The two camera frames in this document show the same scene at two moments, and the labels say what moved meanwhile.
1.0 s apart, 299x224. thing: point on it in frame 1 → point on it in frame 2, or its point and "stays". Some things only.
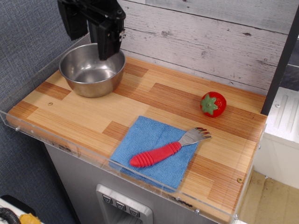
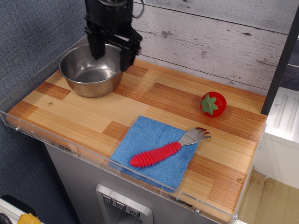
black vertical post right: [289, 46] stays
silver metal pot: [88, 75] stays
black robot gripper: [109, 37] → [111, 19]
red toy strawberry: [213, 104] stays
